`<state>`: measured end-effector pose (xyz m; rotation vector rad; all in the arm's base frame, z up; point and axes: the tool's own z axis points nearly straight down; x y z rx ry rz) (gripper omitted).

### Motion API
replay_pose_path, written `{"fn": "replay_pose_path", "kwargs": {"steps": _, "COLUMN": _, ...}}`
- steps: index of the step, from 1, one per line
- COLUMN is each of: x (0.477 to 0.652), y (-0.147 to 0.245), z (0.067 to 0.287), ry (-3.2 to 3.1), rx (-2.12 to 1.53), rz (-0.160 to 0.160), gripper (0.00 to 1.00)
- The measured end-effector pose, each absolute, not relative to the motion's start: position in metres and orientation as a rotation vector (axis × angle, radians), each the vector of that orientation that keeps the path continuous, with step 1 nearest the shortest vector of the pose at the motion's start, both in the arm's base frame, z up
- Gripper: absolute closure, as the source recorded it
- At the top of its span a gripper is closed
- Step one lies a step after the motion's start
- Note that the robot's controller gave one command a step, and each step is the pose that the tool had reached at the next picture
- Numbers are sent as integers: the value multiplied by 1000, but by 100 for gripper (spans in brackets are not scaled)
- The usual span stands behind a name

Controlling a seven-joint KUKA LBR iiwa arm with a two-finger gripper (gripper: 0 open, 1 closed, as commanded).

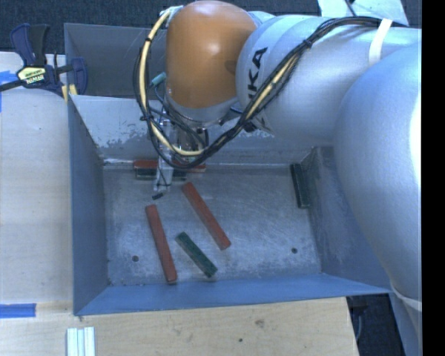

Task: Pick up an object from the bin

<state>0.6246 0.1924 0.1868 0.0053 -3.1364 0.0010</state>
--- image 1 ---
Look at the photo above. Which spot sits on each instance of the pale wood flat board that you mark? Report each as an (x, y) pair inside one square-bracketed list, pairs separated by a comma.
[(35, 198)]

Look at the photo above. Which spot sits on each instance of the pale grey metal gripper finger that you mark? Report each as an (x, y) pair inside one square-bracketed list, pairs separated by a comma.
[(162, 178)]

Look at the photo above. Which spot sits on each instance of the dark green flat block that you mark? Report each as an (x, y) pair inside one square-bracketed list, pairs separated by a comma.
[(300, 186), (196, 255)]

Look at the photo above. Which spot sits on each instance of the red-brown flat block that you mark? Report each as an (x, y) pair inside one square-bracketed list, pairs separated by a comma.
[(144, 164), (206, 216), (161, 243)]

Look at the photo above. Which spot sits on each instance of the grey metal bin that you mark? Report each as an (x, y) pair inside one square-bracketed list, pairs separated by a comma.
[(252, 213)]

